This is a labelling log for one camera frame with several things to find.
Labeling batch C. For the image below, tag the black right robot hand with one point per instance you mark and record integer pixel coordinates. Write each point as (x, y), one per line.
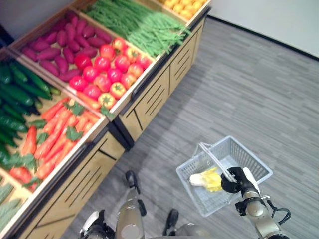
(230, 185)

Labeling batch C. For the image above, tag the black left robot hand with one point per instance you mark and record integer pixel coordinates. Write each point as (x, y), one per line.
(101, 229)

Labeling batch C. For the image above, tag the white plastic shopping basket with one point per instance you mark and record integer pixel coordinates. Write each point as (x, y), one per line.
(239, 152)

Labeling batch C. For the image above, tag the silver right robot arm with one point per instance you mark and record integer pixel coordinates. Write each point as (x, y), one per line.
(258, 212)

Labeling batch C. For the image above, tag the yellow white napa cabbage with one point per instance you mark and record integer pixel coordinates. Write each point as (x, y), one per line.
(210, 180)

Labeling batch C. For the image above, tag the wooden produce stand with cucumbers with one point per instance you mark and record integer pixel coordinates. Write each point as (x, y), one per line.
(82, 179)

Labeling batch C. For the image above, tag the dark left robot foot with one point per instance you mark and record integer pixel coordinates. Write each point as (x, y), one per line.
(131, 178)

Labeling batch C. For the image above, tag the dark robot foot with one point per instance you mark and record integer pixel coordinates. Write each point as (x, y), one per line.
(131, 178)
(172, 219)

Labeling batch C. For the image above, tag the silver right robot leg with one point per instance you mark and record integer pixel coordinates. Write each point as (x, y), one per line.
(189, 231)

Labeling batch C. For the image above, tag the dark right robot foot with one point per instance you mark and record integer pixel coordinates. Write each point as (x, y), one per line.
(172, 219)

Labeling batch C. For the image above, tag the orange carrot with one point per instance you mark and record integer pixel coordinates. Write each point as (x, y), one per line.
(81, 123)
(56, 148)
(87, 127)
(53, 109)
(46, 168)
(30, 140)
(72, 120)
(56, 122)
(91, 117)
(47, 144)
(88, 100)
(63, 152)

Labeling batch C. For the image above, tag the green leaf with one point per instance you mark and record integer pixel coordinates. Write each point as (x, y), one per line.
(42, 137)
(107, 112)
(32, 181)
(73, 134)
(74, 108)
(21, 160)

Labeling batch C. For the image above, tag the light green bitter gourd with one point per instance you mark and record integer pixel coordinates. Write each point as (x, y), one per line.
(5, 193)
(7, 219)
(8, 206)

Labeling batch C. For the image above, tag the red vegetable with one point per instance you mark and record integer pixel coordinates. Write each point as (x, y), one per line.
(21, 174)

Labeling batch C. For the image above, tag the wooden produce stand with tomatoes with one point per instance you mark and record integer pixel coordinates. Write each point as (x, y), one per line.
(154, 97)

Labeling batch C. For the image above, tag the yellow red bell pepper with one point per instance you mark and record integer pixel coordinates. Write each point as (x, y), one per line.
(106, 100)
(117, 90)

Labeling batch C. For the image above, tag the red tomato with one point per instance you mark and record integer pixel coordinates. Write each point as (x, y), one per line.
(128, 80)
(78, 83)
(83, 61)
(102, 82)
(107, 51)
(135, 70)
(102, 63)
(90, 73)
(143, 61)
(114, 75)
(122, 62)
(92, 91)

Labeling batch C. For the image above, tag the purple sweet potato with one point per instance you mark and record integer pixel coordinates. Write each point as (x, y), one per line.
(61, 37)
(82, 41)
(70, 32)
(59, 25)
(61, 64)
(96, 42)
(70, 74)
(29, 53)
(73, 45)
(40, 46)
(51, 37)
(68, 54)
(71, 16)
(48, 53)
(103, 35)
(87, 51)
(49, 67)
(81, 26)
(88, 31)

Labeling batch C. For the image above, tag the red orange bell pepper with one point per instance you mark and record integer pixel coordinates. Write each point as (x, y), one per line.
(131, 54)
(119, 44)

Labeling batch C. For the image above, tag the orange fruit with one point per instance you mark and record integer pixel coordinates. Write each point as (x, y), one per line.
(187, 14)
(197, 5)
(169, 3)
(178, 8)

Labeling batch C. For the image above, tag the green beans pile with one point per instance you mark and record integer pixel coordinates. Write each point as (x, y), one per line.
(139, 23)

